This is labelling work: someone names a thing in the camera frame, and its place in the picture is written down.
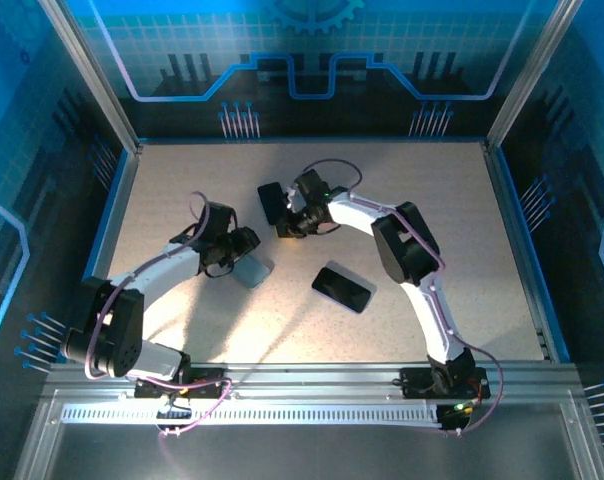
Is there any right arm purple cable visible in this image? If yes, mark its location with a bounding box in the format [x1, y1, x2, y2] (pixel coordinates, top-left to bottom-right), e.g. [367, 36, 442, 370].
[301, 158, 506, 437]

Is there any black smartphone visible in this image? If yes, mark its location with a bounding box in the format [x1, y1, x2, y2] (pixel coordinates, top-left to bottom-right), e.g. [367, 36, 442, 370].
[257, 182, 289, 227]
[311, 260, 378, 315]

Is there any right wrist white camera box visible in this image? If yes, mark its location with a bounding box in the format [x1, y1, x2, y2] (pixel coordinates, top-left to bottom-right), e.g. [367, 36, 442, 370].
[283, 184, 304, 212]

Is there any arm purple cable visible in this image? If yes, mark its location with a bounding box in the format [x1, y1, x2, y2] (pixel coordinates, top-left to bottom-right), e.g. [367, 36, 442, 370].
[84, 190, 233, 441]
[301, 158, 506, 437]

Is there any long aluminium frame rail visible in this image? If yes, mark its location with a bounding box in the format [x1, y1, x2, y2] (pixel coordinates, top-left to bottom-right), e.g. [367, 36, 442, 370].
[40, 362, 586, 401]

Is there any aluminium frame post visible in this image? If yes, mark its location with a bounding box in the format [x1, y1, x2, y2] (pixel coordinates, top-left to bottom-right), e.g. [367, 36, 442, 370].
[37, 0, 142, 154]
[485, 0, 588, 151]

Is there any wide blue circuit print panel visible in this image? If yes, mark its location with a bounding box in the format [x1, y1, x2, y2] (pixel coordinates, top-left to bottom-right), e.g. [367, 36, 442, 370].
[64, 0, 566, 140]

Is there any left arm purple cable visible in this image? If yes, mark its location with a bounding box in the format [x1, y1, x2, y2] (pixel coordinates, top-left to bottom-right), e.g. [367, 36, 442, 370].
[84, 190, 233, 441]

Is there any grey metal plate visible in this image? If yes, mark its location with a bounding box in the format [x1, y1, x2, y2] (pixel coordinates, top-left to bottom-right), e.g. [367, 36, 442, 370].
[11, 389, 604, 480]

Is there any blue circuit print side panel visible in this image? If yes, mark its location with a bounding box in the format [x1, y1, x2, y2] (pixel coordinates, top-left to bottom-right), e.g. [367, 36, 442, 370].
[496, 0, 604, 451]
[0, 0, 133, 480]

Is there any white slotted cable duct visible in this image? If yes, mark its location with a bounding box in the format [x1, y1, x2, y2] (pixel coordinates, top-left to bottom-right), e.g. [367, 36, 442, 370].
[60, 403, 441, 427]

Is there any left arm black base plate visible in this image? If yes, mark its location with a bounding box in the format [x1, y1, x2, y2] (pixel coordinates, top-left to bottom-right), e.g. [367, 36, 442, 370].
[133, 368, 233, 400]

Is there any aluminium table side rail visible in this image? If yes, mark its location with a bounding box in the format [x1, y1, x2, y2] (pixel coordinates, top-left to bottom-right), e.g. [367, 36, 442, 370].
[483, 141, 572, 365]
[64, 142, 144, 365]

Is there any black control board with LED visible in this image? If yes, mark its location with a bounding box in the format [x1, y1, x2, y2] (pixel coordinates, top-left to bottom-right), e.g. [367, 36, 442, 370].
[437, 402, 478, 434]

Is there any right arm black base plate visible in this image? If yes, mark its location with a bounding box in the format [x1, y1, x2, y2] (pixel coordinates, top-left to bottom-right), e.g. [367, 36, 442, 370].
[399, 367, 492, 400]

